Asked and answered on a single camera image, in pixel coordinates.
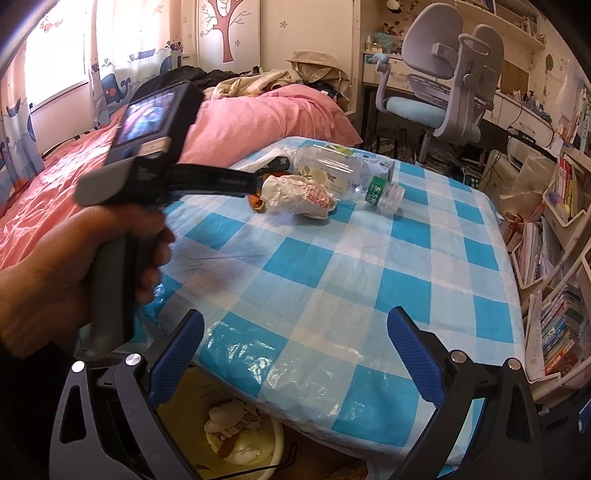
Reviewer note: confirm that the white paper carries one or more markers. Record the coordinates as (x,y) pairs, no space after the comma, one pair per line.
(295,194)

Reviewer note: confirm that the cream printed cloth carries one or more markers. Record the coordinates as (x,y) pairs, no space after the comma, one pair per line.
(249,83)

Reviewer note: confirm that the printed drink carton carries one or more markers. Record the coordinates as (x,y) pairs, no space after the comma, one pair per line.
(385,168)

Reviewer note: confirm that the white plastic bag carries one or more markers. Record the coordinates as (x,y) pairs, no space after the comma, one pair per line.
(258,161)

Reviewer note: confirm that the orange peel piece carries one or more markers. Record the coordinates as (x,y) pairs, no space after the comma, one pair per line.
(256,203)

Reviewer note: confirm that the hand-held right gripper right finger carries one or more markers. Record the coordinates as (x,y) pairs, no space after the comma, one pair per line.
(415,360)

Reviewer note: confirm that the crumpled white tissue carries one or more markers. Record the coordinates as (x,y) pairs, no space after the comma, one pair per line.
(231,415)

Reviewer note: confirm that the khaki jacket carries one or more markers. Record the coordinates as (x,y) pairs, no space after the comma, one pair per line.
(318,64)

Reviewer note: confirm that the yellow basin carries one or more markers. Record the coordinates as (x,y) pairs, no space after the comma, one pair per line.
(273,443)

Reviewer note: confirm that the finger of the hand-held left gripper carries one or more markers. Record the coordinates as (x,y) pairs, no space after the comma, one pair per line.
(221,181)

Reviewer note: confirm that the person's left hand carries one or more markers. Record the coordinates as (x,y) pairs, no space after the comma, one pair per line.
(51,286)

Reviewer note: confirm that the pink tree wall sticker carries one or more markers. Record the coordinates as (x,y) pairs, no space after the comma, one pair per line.
(226,32)

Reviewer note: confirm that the whale print curtain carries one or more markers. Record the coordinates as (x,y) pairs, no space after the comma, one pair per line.
(115,87)

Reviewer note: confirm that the pink blanket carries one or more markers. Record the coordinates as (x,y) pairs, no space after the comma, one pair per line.
(277,120)

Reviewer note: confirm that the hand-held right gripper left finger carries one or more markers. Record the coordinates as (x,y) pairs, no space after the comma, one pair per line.
(173,364)

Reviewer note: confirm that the white book rack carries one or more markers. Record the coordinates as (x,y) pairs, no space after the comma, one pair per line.
(558,207)
(563,332)

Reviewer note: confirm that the blue checked tablecloth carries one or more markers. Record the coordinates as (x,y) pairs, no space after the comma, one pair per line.
(346,277)

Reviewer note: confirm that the clear plastic bag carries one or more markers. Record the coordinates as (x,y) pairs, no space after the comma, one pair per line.
(521,184)

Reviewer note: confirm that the grey blue desk chair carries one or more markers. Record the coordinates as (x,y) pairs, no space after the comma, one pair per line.
(415,106)

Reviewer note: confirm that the white printer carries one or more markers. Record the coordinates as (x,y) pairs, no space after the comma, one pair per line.
(526,152)

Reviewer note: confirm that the white wall shelf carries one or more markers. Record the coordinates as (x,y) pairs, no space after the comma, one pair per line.
(508,27)

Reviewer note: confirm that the clear plastic bottle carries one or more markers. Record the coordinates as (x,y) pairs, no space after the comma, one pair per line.
(332,170)

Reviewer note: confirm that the black clothing pile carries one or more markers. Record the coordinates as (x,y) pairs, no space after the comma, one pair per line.
(194,76)

